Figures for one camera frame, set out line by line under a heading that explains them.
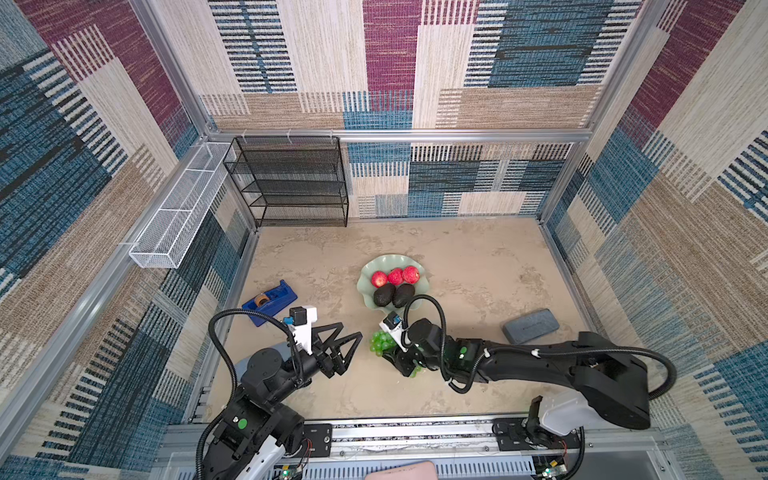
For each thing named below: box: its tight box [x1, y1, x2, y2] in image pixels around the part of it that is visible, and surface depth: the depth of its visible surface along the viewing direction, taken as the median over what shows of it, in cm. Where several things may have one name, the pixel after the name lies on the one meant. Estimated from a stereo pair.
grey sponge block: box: [502, 308, 560, 344], surface depth 91 cm
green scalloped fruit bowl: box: [357, 254, 430, 311], surface depth 101 cm
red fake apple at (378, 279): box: [371, 270, 387, 289], surface depth 100 cm
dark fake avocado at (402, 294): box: [392, 283, 415, 308], surface depth 98 cm
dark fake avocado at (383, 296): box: [373, 285, 396, 307], surface depth 96 cm
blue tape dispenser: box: [242, 279, 298, 327], surface depth 94 cm
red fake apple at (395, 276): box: [387, 267, 403, 286], surface depth 101 cm
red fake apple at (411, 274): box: [402, 266, 420, 285], surface depth 98 cm
